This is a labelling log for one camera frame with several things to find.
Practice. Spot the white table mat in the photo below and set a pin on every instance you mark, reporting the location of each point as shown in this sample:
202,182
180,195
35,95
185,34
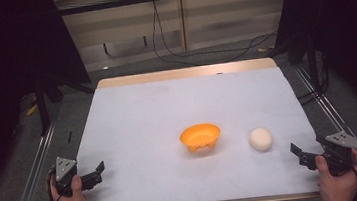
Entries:
155,123

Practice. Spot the black metal stand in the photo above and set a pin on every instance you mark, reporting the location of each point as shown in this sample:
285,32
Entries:
42,104
314,69

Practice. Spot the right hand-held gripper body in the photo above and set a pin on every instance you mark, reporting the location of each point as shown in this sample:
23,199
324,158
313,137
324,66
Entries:
339,150

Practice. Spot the orange plastic bowl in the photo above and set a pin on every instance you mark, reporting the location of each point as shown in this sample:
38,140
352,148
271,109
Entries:
200,137

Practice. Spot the white round bun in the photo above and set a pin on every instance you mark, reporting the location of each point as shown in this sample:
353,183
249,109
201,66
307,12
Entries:
260,139

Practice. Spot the black curtain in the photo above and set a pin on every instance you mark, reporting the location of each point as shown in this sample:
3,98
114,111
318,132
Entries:
2,65
343,29

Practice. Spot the person's right hand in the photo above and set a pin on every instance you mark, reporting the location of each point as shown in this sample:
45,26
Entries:
338,186

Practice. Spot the metal floor rail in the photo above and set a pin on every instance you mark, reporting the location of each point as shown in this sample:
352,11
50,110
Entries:
343,123
31,183

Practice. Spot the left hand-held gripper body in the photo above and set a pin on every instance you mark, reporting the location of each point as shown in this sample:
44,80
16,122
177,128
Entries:
64,173

